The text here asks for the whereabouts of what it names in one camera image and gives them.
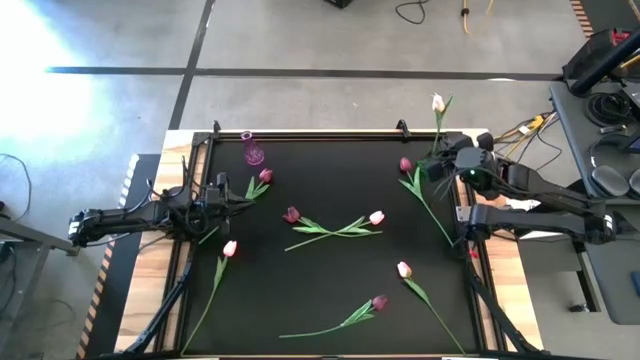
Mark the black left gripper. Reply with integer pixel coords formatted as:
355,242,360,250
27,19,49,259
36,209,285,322
201,172,257,237

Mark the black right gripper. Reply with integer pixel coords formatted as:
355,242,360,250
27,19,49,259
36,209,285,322
424,130,497,190

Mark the dark red artificial tulip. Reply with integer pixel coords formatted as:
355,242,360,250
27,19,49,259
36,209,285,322
278,294,389,340
282,205,384,237
198,167,275,246
398,156,456,248

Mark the pink artificial tulip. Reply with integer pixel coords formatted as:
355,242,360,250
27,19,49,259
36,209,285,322
283,209,386,252
180,240,239,355
396,260,467,355

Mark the pale white-pink artificial tulip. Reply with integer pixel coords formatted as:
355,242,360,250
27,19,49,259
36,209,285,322
430,92,455,154

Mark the purple glass vase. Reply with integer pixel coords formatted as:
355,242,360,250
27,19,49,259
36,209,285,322
240,130,266,167

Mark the white paper sheet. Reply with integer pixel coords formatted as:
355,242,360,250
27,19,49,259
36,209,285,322
492,194,566,242

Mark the grey desk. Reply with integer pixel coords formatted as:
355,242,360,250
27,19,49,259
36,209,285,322
579,234,640,326
548,79,640,206

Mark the black table mat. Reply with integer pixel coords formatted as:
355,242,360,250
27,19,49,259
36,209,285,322
180,137,484,356

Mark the black hazard-striped floor mat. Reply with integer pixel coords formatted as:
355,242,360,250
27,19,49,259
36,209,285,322
569,0,640,39
74,153,161,360

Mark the black pole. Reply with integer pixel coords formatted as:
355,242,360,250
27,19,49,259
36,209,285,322
569,29,640,99

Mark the black crate with red label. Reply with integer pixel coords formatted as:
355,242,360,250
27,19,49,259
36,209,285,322
562,27,640,84

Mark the grey metal stand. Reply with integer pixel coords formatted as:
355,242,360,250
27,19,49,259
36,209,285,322
0,214,84,346

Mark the yellow and black cable bundle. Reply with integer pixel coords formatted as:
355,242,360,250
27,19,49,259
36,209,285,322
492,110,564,174

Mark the black aluminium table frame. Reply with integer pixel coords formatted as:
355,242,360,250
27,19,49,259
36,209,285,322
154,128,501,359

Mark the yellow floor cable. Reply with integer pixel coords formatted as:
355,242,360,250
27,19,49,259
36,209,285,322
460,0,496,36

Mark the black diagonal frame strut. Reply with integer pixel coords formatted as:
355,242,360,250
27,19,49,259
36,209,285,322
464,259,539,356
122,257,196,356

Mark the coiled black cable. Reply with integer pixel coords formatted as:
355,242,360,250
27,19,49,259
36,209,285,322
584,91,634,129

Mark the thin black floor cable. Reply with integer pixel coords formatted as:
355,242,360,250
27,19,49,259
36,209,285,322
0,152,34,224

